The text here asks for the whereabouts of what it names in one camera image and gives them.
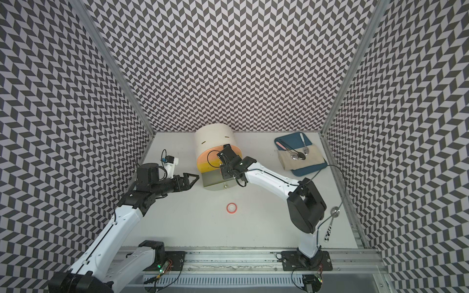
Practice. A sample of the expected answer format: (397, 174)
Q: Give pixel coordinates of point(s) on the white round drawer cabinet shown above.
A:
(213, 135)

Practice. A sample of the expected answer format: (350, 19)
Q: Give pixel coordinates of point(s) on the red tape roll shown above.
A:
(232, 208)

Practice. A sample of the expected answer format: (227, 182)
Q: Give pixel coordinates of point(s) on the white handled spoon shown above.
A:
(305, 149)

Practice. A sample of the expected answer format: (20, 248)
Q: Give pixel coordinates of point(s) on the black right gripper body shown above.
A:
(226, 171)

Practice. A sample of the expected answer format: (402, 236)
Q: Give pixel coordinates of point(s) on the yellow drawer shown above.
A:
(204, 167)

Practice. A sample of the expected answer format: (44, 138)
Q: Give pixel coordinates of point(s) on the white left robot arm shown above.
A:
(109, 241)

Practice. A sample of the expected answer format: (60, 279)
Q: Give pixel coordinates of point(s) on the pink handled spoon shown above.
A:
(281, 145)

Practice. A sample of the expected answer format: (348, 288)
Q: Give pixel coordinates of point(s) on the grey bottom drawer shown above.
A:
(214, 181)

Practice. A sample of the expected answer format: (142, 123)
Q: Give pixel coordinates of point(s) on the beige folded cloth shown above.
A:
(290, 159)

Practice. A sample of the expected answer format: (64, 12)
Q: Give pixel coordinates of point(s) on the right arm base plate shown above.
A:
(295, 260)

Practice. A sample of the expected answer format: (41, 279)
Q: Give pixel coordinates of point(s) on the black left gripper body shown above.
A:
(165, 186)

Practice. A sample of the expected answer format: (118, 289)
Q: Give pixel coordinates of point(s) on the teal tray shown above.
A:
(295, 141)

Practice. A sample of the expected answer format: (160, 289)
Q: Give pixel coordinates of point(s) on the aluminium front rail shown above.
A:
(227, 261)

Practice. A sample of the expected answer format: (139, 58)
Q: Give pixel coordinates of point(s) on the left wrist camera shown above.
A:
(170, 163)

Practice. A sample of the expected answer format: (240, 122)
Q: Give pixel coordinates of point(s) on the orange top drawer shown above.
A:
(209, 155)

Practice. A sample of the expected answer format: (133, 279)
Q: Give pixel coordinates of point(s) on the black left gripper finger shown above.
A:
(189, 177)
(187, 185)

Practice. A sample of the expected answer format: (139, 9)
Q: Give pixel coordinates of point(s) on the black handled spoon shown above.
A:
(301, 155)

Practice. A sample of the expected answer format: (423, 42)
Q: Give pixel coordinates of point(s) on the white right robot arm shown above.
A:
(305, 204)

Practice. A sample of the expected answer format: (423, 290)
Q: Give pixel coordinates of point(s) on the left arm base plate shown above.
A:
(172, 260)

